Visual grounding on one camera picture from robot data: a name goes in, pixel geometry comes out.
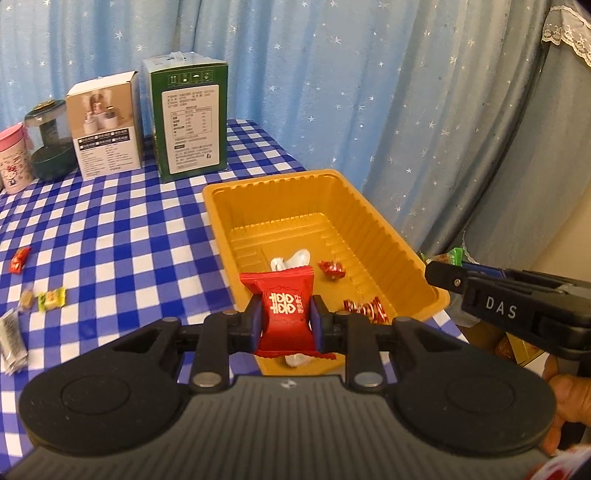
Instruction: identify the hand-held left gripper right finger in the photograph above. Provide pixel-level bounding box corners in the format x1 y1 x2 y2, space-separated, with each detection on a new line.
310 294 463 394

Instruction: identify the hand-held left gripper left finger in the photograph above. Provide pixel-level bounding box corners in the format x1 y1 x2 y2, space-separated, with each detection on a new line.
108 294 263 394

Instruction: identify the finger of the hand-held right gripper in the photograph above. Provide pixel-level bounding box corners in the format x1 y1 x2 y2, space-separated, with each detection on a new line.
425 261 468 296
462 262 559 291

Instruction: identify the large red snack packet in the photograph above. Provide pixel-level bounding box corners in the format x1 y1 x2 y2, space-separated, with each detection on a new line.
239 265 340 360

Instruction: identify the red white candy packet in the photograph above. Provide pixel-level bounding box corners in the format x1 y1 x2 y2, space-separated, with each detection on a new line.
342 296 389 324

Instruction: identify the red twist-wrapped candy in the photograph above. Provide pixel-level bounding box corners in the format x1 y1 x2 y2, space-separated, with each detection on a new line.
318 259 347 281

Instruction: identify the yellow plastic tray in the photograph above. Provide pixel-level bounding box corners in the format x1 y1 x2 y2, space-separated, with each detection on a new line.
203 168 451 374

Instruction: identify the silver candy bar wrapper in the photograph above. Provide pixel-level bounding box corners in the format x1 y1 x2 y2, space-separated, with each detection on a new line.
0 308 29 376

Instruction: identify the person's right hand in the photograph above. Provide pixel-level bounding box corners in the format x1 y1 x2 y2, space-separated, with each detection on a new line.
541 355 591 455

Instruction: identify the cardboard box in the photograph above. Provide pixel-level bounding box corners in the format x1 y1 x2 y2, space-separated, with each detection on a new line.
455 318 550 370

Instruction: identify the grey lace-trimmed curtain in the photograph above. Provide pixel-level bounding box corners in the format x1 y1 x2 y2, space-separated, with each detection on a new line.
418 7 591 296

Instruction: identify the red white patterned cloth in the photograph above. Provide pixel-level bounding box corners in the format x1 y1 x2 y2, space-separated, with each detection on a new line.
526 445 591 480

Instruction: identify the blue white checkered tablecloth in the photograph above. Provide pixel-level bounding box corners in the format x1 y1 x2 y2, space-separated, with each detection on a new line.
0 119 458 425

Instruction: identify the green carton box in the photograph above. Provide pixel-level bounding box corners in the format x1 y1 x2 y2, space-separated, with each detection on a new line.
141 52 229 184

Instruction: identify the green yellow candy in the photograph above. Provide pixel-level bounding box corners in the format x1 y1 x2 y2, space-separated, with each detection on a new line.
37 286 68 311

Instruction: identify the blue star curtain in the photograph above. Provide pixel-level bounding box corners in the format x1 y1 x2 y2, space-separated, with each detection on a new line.
0 0 555 259

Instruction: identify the white product box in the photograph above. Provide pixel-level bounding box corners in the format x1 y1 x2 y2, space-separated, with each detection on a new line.
65 71 145 181

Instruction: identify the small red candy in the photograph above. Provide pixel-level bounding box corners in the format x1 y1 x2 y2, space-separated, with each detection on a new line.
10 246 32 274

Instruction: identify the dark green jar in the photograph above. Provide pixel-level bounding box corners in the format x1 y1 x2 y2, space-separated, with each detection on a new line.
24 99 77 181

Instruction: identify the pink cartoon cup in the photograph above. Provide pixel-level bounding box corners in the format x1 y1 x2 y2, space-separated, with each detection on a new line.
0 122 33 195

